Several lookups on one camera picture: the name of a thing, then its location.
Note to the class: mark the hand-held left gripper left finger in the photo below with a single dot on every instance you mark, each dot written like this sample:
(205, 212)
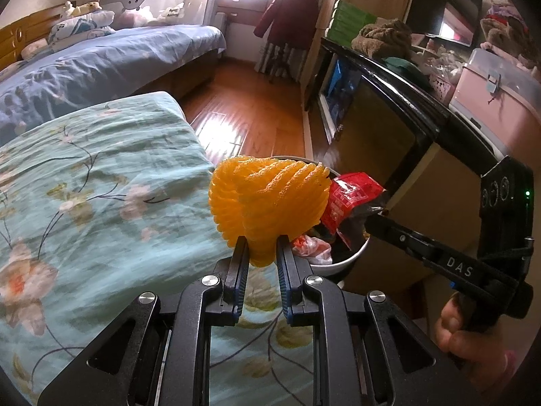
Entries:
(236, 279)

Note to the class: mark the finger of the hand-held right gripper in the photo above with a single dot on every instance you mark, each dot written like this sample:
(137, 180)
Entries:
(405, 239)

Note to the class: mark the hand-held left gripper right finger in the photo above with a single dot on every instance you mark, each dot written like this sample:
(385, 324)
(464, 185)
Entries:
(287, 279)

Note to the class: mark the round trash bin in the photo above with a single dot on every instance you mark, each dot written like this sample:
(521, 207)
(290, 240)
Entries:
(355, 258)

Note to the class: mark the red snack wrapper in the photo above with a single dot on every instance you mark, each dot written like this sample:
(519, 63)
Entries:
(348, 203)

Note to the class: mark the orange foam fruit net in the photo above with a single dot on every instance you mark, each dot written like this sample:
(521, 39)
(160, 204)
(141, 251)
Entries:
(266, 203)

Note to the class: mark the person's right hand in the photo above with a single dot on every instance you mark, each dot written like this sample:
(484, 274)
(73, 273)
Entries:
(456, 338)

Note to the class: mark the white crumpled snack packet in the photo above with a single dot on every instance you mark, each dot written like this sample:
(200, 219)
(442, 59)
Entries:
(312, 247)

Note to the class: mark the black glass cabinet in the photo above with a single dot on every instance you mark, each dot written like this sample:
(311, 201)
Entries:
(380, 135)

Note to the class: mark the pink storage box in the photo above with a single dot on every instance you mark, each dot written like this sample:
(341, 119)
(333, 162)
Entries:
(498, 93)

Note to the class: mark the green cloth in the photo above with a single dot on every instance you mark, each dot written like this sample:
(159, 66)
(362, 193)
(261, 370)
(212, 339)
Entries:
(403, 65)

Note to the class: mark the plush toy pile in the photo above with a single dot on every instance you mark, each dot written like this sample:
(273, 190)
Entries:
(511, 29)

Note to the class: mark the brown plush toy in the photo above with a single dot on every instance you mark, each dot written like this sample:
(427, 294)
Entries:
(382, 38)

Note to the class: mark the clothes stand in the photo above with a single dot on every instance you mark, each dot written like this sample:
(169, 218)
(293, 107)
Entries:
(279, 61)

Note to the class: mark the black flat screen monitor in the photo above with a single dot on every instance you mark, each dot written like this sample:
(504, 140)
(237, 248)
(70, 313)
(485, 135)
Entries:
(443, 12)

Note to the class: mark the green box stack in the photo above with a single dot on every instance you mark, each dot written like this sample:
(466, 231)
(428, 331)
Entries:
(353, 21)

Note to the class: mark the bed with blue sheet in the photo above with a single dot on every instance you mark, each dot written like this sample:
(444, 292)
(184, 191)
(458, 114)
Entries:
(105, 67)

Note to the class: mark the dark red coat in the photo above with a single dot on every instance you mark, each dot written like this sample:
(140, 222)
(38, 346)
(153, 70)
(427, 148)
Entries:
(289, 17)

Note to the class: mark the white window cabinet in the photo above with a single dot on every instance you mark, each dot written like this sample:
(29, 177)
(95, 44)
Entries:
(245, 25)

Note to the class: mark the white printed plush pillow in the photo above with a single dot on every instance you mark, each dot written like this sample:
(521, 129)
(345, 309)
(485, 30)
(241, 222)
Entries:
(174, 12)

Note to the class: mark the pink plush toy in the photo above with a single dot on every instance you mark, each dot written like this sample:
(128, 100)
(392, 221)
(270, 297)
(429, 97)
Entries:
(133, 17)

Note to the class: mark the small white pillow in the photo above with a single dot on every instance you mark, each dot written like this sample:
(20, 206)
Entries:
(34, 50)

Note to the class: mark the yellow plush toy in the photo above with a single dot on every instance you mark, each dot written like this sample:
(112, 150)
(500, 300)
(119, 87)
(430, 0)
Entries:
(86, 8)

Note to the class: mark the white plush toy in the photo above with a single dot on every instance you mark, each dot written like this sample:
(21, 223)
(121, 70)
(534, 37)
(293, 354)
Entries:
(67, 8)

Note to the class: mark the wooden headboard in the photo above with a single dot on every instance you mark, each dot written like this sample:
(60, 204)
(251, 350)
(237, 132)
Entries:
(25, 29)

